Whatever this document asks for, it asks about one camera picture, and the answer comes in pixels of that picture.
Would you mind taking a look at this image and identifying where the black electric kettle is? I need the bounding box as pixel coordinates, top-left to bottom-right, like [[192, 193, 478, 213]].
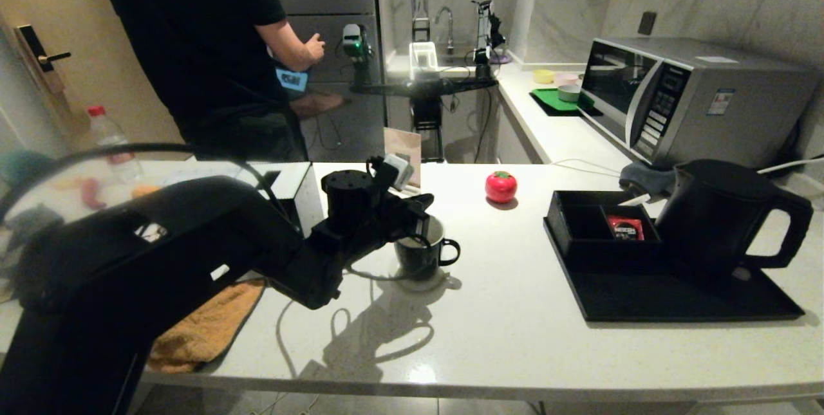
[[653, 159, 814, 281]]

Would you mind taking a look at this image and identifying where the black mug white inside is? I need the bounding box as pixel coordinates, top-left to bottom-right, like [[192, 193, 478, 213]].
[[393, 214, 462, 282]]

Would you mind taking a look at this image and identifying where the white round coaster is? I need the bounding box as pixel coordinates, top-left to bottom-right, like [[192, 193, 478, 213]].
[[389, 259, 451, 292]]

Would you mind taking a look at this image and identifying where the QR code sign stand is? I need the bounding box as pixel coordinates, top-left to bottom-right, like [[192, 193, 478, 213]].
[[384, 127, 424, 190]]

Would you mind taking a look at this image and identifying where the red tomato-shaped timer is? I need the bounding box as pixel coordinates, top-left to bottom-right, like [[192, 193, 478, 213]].
[[485, 171, 518, 204]]

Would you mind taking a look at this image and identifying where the black tissue box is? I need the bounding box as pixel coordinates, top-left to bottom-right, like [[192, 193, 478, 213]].
[[257, 162, 326, 239]]

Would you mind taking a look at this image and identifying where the black rig stand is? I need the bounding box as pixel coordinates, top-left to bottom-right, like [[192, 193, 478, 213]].
[[351, 76, 500, 163]]

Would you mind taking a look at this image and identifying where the white base cabinet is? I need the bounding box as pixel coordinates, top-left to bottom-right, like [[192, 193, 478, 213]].
[[499, 90, 548, 165]]

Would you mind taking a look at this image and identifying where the white rig box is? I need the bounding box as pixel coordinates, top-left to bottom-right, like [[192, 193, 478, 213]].
[[409, 41, 440, 80]]

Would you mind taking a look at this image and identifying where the black compartment box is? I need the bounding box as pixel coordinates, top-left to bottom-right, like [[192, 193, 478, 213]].
[[546, 190, 664, 271]]

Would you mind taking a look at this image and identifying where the green tray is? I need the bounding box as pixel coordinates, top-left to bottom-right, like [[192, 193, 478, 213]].
[[530, 88, 596, 118]]

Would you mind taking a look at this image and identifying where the chrome faucet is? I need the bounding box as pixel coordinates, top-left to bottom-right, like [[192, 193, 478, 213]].
[[435, 6, 455, 55]]

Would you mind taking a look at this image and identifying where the red Nescafe coffee sachet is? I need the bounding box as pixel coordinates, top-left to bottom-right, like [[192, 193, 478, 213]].
[[606, 216, 644, 241]]

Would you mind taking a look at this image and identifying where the dark grey cloth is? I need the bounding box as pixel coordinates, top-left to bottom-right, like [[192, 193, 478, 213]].
[[619, 162, 677, 203]]

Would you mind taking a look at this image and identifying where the orange towel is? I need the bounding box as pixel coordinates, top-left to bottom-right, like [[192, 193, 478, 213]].
[[147, 279, 267, 374]]

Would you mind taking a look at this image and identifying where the black serving tray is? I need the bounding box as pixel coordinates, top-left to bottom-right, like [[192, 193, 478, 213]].
[[543, 219, 807, 324]]

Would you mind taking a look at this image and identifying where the person in black shirt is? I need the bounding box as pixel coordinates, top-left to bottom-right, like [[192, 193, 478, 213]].
[[97, 0, 327, 162]]

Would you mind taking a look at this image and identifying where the red-capped water bottle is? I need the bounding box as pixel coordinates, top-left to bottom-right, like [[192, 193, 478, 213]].
[[88, 105, 145, 183]]

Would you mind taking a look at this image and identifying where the red chili pepper toy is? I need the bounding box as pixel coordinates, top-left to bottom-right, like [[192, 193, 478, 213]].
[[80, 177, 109, 209]]

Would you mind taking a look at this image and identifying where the silver microwave oven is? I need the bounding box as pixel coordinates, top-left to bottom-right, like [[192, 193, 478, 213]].
[[577, 37, 821, 171]]

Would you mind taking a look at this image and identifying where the teal rounded object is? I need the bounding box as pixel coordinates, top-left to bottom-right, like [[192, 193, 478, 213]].
[[0, 149, 59, 192]]

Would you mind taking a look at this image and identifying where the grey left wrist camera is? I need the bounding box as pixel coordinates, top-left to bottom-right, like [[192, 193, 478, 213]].
[[384, 152, 417, 192]]

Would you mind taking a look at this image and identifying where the thin white cable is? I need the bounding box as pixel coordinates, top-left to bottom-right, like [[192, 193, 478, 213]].
[[552, 159, 635, 178]]

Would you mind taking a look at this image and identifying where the grey upright rig post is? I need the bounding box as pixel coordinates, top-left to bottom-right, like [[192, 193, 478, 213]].
[[409, 0, 431, 42]]

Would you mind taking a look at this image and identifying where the thick white power cable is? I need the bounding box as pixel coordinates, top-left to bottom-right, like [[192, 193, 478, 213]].
[[758, 156, 824, 176]]

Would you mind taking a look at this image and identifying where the black door lock handle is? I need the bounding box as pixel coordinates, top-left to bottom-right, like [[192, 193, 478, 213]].
[[15, 24, 73, 95]]

